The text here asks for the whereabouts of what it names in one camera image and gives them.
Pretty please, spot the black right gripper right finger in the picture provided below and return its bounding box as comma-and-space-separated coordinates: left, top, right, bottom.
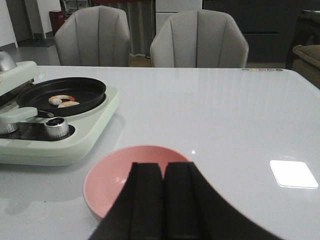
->
164, 162, 277, 240

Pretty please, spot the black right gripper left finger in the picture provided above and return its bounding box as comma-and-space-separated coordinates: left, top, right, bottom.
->
89, 162, 163, 240

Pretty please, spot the cooked shrimp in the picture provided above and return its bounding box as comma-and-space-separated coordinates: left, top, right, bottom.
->
48, 95, 75, 106
58, 101, 80, 108

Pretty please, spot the breakfast maker hinged lid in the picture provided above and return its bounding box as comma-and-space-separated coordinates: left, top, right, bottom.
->
0, 51, 40, 106

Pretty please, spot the mint green breakfast maker base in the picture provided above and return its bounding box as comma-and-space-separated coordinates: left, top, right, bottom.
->
0, 86, 119, 166

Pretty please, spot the pink bowl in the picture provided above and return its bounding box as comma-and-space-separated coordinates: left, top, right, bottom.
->
82, 144, 189, 221

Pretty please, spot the right silver control knob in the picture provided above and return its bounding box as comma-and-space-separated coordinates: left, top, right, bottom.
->
44, 117, 69, 139

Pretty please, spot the silver control knob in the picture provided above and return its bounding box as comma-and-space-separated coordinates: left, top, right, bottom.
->
44, 117, 69, 139
0, 123, 19, 135

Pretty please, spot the black round frying pan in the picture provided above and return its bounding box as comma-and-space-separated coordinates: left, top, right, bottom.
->
0, 77, 106, 124

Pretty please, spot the left silver control knob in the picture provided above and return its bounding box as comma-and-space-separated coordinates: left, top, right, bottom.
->
0, 123, 19, 135

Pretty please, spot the right grey upholstered chair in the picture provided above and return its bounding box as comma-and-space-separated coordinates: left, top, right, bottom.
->
150, 9, 249, 68

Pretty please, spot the grey upholstered chair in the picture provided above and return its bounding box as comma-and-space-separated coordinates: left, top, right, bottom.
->
150, 9, 249, 68
54, 5, 130, 67

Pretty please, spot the left grey upholstered chair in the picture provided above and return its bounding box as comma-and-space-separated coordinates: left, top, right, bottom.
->
54, 5, 130, 67

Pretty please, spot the beige cushion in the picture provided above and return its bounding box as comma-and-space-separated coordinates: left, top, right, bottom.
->
292, 44, 320, 89

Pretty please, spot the dark kitchen counter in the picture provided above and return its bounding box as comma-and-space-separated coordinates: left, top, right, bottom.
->
203, 0, 320, 63

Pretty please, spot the red bin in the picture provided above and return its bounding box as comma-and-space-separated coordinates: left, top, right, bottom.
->
49, 10, 65, 35

